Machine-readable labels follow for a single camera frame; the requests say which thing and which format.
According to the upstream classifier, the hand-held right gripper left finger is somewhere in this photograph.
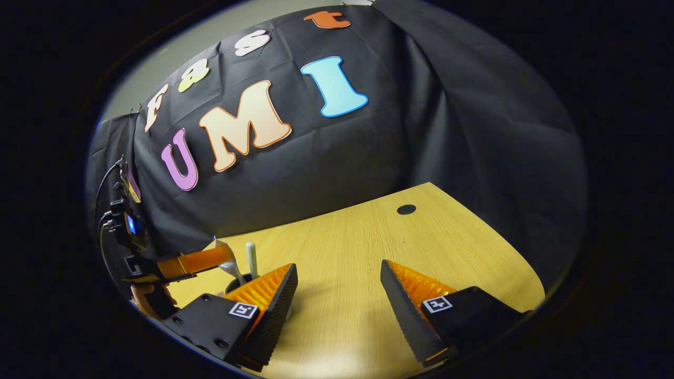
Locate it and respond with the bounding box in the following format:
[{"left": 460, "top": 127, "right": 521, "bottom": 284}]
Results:
[{"left": 162, "top": 263, "right": 299, "bottom": 372}]

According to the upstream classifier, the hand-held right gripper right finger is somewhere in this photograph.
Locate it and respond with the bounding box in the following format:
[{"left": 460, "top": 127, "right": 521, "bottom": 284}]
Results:
[{"left": 380, "top": 260, "right": 527, "bottom": 368}]

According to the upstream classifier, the white squeezed toothpaste tube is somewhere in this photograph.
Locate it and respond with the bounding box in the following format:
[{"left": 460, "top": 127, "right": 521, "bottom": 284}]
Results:
[{"left": 213, "top": 237, "right": 247, "bottom": 286}]

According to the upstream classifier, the pale green cup wooden handle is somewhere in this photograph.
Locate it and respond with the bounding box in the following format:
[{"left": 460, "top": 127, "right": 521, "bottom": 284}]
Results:
[{"left": 225, "top": 273, "right": 294, "bottom": 321}]

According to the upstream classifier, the yellow wooden desktop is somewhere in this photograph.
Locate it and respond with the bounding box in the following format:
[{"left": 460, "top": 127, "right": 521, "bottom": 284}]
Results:
[{"left": 166, "top": 182, "right": 546, "bottom": 378}]

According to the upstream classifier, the black backdrop cloth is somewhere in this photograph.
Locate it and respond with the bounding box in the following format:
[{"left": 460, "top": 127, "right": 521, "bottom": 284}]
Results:
[{"left": 85, "top": 0, "right": 588, "bottom": 295}]

